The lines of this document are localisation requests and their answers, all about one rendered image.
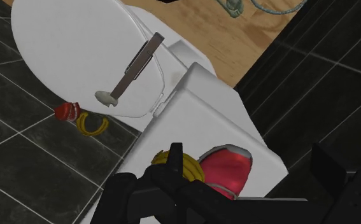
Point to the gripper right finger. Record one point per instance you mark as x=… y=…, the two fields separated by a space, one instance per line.
x=327 y=169

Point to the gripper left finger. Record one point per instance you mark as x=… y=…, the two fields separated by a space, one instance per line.
x=174 y=158

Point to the black flat bar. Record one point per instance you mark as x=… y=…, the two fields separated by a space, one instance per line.
x=136 y=57

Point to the white toilet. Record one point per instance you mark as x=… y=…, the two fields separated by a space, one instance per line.
x=74 y=46

